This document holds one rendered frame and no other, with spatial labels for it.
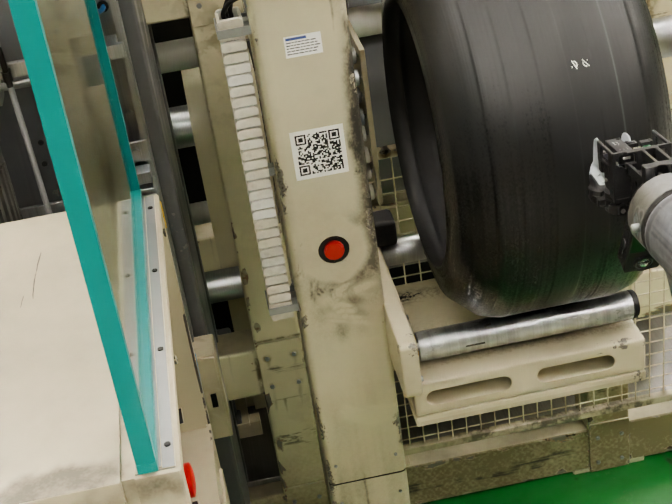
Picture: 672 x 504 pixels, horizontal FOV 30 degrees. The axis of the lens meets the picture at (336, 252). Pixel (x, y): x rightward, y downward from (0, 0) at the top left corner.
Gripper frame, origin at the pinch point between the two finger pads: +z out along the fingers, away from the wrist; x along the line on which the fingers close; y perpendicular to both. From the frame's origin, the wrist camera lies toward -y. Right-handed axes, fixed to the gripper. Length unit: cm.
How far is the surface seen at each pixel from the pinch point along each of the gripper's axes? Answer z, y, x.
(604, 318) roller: 18.2, -31.4, -4.6
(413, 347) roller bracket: 14.1, -27.7, 25.0
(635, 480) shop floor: 88, -114, -32
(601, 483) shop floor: 89, -113, -24
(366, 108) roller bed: 63, -7, 21
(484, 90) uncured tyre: 5.5, 11.0, 12.9
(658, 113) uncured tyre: 4.4, 4.2, -9.0
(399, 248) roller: 46, -27, 21
